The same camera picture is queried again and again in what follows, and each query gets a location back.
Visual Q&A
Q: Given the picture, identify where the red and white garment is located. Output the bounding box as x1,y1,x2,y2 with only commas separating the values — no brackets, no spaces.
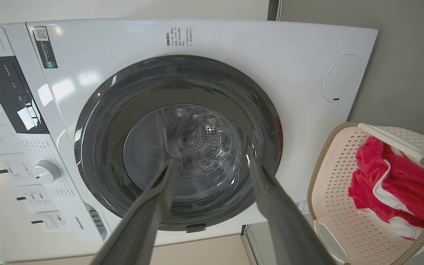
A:
348,137,424,240

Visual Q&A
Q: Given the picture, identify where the dark baseboard strip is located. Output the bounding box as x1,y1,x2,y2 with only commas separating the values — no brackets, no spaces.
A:
267,0,283,21

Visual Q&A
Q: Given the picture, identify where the white washing machine dial knob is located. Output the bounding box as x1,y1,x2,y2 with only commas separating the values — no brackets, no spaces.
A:
33,160,61,184

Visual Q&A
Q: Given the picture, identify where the beige perforated laundry basket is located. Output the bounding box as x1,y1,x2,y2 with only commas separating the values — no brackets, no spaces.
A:
307,121,424,265

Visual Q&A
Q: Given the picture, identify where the white front-load washing machine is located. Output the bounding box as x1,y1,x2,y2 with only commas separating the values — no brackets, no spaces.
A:
0,18,379,265

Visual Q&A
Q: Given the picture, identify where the black washing machine display panel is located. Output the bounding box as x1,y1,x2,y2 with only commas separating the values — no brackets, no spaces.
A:
0,56,49,134

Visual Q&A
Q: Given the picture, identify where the dark QR code sticker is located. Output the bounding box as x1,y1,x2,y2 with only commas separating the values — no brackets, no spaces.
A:
32,26,59,69

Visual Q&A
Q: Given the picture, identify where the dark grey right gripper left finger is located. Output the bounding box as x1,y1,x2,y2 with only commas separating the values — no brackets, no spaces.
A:
91,158,181,265

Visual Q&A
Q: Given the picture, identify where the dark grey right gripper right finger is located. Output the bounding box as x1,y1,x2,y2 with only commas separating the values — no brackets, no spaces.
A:
247,153,336,265

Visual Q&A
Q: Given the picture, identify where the round white filter cover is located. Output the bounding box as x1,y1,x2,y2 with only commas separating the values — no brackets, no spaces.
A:
322,54,363,103

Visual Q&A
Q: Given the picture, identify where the dark round washing machine door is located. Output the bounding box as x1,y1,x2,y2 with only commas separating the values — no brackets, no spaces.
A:
74,54,283,232

